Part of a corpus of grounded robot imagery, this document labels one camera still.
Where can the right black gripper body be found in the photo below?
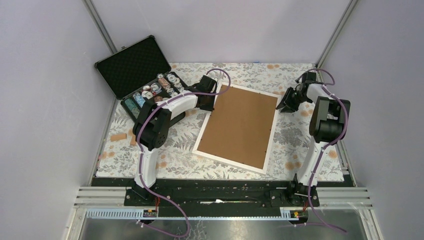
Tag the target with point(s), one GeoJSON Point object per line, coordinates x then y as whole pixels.
{"type": "Point", "coordinates": [302, 99]}

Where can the floral tablecloth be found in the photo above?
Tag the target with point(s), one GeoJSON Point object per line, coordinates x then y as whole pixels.
{"type": "Point", "coordinates": [119, 159]}

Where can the white picture frame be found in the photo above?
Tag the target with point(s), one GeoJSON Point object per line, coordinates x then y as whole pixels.
{"type": "Point", "coordinates": [228, 162]}

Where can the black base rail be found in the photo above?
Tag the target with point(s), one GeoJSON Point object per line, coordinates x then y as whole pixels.
{"type": "Point", "coordinates": [221, 198]}

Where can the brown tape piece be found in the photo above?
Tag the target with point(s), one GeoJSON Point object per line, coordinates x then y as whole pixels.
{"type": "Point", "coordinates": [118, 137]}

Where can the black poker chip case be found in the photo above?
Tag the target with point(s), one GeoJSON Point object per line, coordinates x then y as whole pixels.
{"type": "Point", "coordinates": [138, 74]}

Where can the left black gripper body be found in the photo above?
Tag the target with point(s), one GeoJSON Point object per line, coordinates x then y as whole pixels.
{"type": "Point", "coordinates": [209, 104]}

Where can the brown cardboard backing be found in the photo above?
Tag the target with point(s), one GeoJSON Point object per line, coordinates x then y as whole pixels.
{"type": "Point", "coordinates": [238, 126]}

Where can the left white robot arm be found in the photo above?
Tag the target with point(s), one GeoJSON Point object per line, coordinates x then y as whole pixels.
{"type": "Point", "coordinates": [155, 118]}

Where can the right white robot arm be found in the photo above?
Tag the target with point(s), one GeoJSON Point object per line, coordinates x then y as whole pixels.
{"type": "Point", "coordinates": [328, 125]}

